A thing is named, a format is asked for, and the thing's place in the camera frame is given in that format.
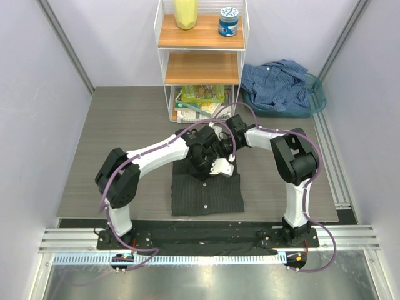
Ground black pinstripe long sleeve shirt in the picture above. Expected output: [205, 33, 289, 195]
[171, 159, 244, 217]

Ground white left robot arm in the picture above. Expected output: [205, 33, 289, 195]
[95, 122, 219, 249]

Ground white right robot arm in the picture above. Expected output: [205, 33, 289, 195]
[221, 115, 319, 247]

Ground stack of books and papers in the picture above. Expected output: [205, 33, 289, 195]
[169, 86, 233, 123]

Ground blue checked long sleeve shirt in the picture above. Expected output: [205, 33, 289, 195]
[241, 59, 310, 113]

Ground teal plastic basin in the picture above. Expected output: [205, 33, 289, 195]
[241, 73, 326, 118]

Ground blue lidded jar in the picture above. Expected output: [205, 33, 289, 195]
[218, 7, 239, 37]

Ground yellow vase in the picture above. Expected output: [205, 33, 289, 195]
[173, 0, 198, 30]

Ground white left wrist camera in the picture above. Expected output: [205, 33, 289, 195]
[209, 158, 234, 178]

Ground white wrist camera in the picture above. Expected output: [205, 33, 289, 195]
[209, 158, 234, 178]
[209, 122, 221, 130]

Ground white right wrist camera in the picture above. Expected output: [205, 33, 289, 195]
[209, 122, 221, 130]

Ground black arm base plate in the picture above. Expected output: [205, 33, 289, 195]
[96, 220, 320, 256]

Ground white wire wooden shelf unit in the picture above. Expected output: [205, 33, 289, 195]
[153, 1, 250, 122]

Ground perforated metal rail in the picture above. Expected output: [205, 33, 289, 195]
[52, 252, 287, 266]

